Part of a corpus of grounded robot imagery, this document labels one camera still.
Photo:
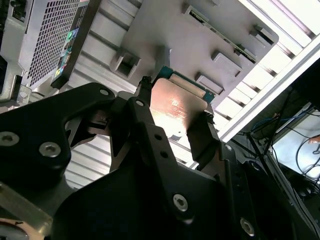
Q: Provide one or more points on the silver CPU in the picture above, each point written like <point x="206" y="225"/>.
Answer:
<point x="175" y="105"/>

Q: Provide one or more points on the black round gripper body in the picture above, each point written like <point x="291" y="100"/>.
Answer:
<point x="117" y="207"/>

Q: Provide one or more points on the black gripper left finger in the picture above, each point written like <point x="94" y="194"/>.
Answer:
<point x="30" y="130"/>

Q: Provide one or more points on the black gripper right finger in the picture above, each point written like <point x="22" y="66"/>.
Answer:
<point x="202" y="140"/>

